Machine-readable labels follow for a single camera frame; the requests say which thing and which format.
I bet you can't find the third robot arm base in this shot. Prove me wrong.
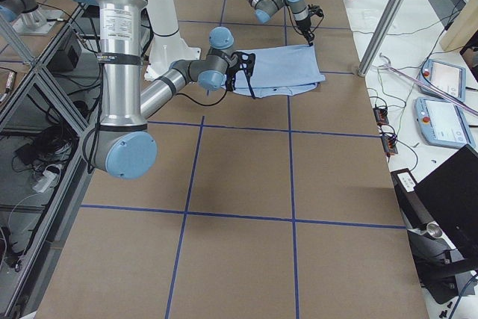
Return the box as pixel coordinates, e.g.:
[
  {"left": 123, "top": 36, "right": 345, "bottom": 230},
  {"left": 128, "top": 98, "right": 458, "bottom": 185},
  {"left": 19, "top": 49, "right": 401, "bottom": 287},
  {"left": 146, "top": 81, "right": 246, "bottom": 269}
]
[{"left": 1, "top": 0, "right": 64, "bottom": 35}]

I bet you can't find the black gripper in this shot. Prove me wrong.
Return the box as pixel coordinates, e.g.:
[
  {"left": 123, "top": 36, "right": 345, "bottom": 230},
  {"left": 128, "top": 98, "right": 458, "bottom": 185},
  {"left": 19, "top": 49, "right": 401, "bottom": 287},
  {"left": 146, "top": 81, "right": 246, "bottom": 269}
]
[{"left": 297, "top": 18, "right": 314, "bottom": 46}]

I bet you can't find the white power strip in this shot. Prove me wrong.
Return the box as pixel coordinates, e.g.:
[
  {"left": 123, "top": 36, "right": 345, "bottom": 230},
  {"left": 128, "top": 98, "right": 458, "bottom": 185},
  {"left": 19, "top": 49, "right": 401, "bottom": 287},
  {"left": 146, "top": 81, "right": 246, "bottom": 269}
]
[{"left": 32, "top": 170, "right": 59, "bottom": 193}]

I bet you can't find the light blue t-shirt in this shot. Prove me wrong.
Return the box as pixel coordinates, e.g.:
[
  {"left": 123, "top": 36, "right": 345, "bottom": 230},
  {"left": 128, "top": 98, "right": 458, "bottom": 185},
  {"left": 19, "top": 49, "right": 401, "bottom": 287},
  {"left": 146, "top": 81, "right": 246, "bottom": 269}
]
[{"left": 233, "top": 45, "right": 326, "bottom": 99}]

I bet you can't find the black braided right cable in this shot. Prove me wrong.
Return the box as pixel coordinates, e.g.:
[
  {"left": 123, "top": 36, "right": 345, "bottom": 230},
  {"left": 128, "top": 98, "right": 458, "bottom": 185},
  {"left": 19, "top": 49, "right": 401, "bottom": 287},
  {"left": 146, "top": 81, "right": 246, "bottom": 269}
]
[{"left": 82, "top": 53, "right": 258, "bottom": 175}]

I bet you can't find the teach pendant tablet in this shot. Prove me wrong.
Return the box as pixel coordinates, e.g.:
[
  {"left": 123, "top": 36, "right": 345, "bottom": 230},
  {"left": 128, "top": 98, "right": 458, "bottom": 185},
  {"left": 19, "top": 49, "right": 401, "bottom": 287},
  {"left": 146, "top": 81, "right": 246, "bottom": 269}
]
[
  {"left": 414, "top": 97, "right": 476, "bottom": 149},
  {"left": 419, "top": 59, "right": 466, "bottom": 102}
]

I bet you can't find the small orange electronics board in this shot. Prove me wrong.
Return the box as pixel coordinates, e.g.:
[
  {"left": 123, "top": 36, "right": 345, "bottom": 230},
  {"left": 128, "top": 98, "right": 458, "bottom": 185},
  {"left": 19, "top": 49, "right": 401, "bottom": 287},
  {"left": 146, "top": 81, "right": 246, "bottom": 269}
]
[{"left": 373, "top": 107, "right": 389, "bottom": 126}]

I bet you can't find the far teach pendant tablet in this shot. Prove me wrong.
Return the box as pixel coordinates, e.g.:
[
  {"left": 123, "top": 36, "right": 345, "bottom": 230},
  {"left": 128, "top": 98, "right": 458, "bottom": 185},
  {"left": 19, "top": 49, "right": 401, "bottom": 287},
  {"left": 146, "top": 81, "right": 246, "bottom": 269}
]
[{"left": 419, "top": 59, "right": 466, "bottom": 102}]

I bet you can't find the black laptop monitor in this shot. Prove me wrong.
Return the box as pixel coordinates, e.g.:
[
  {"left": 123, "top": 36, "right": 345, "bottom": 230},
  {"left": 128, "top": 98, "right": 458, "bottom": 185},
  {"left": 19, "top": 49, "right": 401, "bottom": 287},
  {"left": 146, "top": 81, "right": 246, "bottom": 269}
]
[{"left": 391, "top": 145, "right": 477, "bottom": 304}]

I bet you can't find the black mount camera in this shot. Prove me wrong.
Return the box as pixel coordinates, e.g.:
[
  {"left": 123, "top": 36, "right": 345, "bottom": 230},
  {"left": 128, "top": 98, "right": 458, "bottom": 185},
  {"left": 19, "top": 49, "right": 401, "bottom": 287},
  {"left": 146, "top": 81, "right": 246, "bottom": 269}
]
[
  {"left": 225, "top": 51, "right": 256, "bottom": 99},
  {"left": 308, "top": 4, "right": 324, "bottom": 18}
]

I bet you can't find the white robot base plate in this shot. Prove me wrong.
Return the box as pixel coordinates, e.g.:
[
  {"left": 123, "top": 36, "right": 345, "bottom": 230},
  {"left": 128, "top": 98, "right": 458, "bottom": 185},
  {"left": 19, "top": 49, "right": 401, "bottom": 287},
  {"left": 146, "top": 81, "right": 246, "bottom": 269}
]
[{"left": 144, "top": 45, "right": 201, "bottom": 81}]

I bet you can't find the metal reaching stick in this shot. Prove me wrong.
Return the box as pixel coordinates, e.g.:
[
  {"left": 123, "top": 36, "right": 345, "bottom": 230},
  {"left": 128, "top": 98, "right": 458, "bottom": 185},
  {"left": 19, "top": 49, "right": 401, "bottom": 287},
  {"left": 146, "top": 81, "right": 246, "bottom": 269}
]
[{"left": 379, "top": 52, "right": 478, "bottom": 111}]

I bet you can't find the grey aluminium frame post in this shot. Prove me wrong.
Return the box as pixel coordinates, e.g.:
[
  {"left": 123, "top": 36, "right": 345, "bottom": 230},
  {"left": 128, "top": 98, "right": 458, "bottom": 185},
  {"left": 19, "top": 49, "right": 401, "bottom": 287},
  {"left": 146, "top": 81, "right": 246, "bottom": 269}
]
[{"left": 357, "top": 0, "right": 404, "bottom": 77}]

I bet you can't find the near teach pendant tablet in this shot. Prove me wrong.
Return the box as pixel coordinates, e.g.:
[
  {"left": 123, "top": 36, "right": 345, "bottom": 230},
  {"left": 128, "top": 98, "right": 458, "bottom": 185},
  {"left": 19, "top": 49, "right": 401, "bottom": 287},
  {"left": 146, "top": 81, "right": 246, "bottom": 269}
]
[{"left": 414, "top": 97, "right": 476, "bottom": 149}]

